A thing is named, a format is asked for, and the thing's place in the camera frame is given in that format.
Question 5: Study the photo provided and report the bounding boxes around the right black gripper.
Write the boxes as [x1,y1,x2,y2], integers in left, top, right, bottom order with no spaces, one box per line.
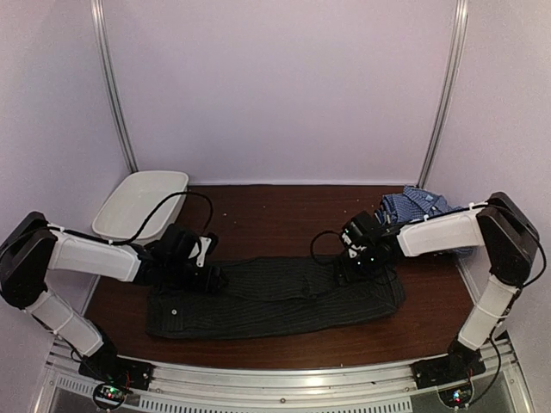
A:
[334,246,383,287]

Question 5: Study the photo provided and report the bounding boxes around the black pinstriped long sleeve shirt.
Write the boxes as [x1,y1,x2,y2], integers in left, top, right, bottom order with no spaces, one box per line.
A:
[145,257,406,340]

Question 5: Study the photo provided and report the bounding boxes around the blue checked shirt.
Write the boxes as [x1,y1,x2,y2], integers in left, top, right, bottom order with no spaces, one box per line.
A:
[374,186,478,256]

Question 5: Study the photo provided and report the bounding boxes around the white plastic basin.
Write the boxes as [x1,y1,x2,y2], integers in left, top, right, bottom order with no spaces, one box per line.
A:
[91,170,189,245]

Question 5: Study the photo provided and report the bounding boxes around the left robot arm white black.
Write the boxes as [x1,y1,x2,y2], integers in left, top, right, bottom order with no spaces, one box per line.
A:
[1,212,227,382]

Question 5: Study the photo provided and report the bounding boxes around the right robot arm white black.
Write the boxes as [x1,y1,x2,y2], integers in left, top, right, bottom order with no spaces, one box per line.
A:
[339,192,543,380]

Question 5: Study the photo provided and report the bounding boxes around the left circuit board with leds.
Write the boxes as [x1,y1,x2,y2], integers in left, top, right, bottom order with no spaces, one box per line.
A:
[92,383,128,410]

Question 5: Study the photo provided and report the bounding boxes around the circuit board with leds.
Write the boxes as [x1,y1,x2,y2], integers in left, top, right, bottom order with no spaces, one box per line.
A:
[92,383,128,410]
[438,386,474,409]

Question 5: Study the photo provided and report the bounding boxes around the right circuit board with leds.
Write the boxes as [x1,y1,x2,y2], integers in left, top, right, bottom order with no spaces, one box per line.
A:
[438,386,474,409]

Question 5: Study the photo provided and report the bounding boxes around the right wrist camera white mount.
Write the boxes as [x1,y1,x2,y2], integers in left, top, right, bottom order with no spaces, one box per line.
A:
[340,211,382,258]

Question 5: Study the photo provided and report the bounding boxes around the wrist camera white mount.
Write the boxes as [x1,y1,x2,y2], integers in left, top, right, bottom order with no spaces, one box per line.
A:
[189,233,219,268]
[340,211,382,258]

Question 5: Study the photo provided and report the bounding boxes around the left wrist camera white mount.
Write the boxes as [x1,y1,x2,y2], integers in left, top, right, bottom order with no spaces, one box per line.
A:
[189,233,219,268]

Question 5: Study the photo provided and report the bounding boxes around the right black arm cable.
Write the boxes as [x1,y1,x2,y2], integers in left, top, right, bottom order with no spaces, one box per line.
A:
[310,230,399,298]

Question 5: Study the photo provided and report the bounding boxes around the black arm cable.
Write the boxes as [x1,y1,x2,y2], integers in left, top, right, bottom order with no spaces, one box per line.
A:
[310,230,399,298]
[107,192,214,246]

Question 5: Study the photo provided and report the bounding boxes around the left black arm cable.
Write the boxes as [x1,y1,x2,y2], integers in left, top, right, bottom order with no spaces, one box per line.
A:
[107,192,214,246]

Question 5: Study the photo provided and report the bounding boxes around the front aluminium rail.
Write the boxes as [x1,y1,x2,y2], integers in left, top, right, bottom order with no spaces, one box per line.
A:
[42,330,535,413]

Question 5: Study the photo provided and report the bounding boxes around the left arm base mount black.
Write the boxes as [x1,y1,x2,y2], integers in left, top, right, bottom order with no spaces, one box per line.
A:
[70,341,153,391]

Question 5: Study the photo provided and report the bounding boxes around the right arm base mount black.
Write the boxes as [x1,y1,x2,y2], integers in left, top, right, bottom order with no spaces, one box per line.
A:
[411,338,486,390]

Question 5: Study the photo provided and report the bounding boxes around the right aluminium frame post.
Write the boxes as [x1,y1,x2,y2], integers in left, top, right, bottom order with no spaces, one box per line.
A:
[417,0,469,188]

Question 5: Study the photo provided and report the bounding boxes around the aluminium frame post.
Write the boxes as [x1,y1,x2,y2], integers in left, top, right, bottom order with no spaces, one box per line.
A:
[90,0,139,174]
[417,0,469,188]

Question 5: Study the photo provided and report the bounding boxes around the left aluminium frame post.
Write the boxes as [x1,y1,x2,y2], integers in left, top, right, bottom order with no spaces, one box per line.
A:
[90,0,139,174]

